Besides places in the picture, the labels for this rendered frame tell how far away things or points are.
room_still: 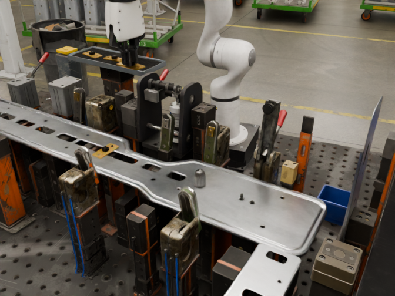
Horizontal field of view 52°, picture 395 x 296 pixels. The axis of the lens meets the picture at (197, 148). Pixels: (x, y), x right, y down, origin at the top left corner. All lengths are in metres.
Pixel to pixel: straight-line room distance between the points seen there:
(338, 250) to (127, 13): 0.75
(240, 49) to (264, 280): 0.91
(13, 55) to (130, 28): 4.03
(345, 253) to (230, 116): 0.93
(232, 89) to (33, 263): 0.94
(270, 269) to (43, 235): 0.85
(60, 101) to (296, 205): 0.91
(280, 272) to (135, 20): 0.71
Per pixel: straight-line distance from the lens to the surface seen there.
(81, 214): 1.16
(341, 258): 0.87
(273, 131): 1.09
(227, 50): 1.54
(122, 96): 1.42
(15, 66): 5.13
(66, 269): 1.35
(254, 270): 0.89
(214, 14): 1.50
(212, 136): 1.19
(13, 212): 1.54
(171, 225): 0.91
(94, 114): 1.44
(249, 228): 0.98
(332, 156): 1.90
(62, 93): 1.52
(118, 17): 1.08
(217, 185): 1.11
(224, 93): 1.61
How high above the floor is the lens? 1.65
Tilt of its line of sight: 30 degrees down
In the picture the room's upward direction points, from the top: straight up
